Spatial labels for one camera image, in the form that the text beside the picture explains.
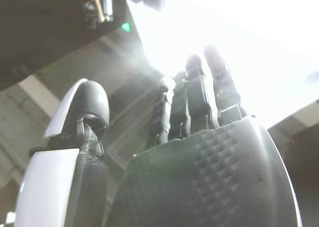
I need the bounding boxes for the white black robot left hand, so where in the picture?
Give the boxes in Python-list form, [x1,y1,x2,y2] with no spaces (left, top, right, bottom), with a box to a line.
[14,44,304,227]

